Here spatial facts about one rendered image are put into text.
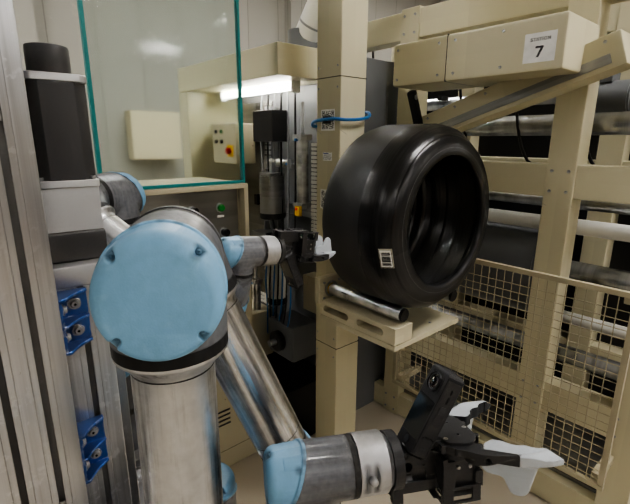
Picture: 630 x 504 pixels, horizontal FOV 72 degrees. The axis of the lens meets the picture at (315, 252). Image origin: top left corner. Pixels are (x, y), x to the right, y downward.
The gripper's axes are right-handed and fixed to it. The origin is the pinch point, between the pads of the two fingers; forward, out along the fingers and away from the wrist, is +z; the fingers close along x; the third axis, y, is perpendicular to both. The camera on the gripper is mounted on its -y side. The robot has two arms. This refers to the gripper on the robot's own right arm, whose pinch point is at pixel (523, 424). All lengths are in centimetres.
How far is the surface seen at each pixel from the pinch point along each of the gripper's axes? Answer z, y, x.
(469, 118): 51, -59, -99
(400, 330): 15, 11, -77
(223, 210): -38, -28, -130
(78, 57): -160, -165, -400
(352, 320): 3, 11, -92
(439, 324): 35, 14, -90
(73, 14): -160, -200, -395
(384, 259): 5, -14, -66
